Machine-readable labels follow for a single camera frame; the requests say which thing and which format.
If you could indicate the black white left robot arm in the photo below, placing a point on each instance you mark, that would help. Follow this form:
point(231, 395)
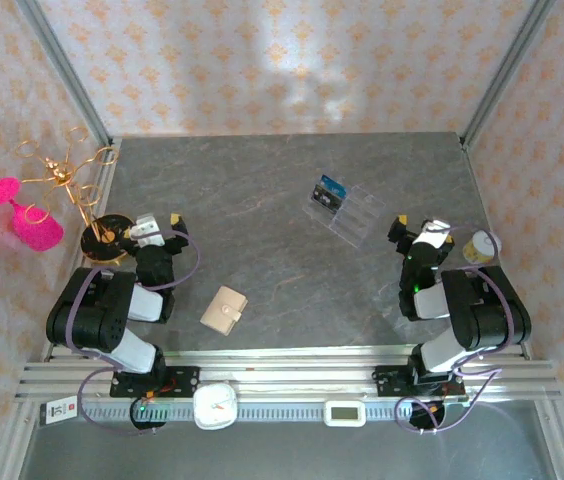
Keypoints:
point(92, 320)

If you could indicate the blue VIP card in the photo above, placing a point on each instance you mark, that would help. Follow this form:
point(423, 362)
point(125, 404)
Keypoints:
point(334, 185)

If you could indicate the white number label card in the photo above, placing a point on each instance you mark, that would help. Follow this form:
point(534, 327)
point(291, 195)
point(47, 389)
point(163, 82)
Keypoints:
point(59, 410)

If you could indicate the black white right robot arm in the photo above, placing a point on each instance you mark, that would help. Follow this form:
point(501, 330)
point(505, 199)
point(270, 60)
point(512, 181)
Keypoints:
point(482, 310)

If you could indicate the black VIP card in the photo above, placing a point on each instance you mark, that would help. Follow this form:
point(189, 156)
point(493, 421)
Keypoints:
point(326, 198)

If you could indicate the aluminium front rail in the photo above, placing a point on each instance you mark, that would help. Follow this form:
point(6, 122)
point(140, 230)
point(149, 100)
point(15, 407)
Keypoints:
point(287, 370)

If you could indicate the clear acrylic card stand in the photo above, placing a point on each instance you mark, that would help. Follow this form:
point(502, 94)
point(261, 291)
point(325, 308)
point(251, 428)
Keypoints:
point(357, 220)

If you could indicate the aluminium corner post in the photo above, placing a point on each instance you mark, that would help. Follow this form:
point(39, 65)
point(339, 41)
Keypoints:
point(67, 77)
point(507, 77)

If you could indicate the white analog clock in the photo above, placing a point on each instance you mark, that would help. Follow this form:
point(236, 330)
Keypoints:
point(214, 405)

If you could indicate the beige card holder wallet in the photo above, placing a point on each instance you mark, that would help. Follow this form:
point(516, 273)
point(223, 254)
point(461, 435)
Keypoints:
point(223, 307)

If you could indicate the yellow white can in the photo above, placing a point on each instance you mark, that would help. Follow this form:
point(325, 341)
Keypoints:
point(479, 250)

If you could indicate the pink glitter wine glass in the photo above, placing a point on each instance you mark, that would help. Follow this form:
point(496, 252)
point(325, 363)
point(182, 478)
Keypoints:
point(37, 232)

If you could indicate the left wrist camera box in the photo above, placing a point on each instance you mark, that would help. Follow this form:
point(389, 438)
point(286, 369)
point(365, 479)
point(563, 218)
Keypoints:
point(146, 230)

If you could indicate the white digital timer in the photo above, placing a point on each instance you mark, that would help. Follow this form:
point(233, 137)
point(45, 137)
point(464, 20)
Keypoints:
point(345, 414)

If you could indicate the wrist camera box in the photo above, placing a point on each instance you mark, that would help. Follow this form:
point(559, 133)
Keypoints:
point(146, 230)
point(434, 229)

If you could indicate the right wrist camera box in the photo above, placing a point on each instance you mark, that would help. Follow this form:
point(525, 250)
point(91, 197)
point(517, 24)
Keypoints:
point(434, 229)

